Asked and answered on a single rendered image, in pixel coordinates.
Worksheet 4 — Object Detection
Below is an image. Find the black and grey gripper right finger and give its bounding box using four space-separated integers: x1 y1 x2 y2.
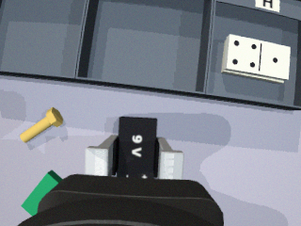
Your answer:
153 137 184 180

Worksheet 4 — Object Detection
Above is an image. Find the green rectangular pad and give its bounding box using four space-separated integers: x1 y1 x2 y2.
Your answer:
21 170 63 216

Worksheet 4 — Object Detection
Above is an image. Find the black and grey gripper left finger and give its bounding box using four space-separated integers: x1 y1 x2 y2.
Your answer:
85 135 119 176

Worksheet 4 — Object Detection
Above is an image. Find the black 9 v battery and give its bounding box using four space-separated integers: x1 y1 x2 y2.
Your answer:
117 117 157 178

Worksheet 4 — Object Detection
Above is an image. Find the dark grey rack of bins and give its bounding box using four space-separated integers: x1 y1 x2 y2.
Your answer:
0 0 301 111

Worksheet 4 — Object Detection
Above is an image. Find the yellow bolt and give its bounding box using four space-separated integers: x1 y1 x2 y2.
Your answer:
20 107 63 143

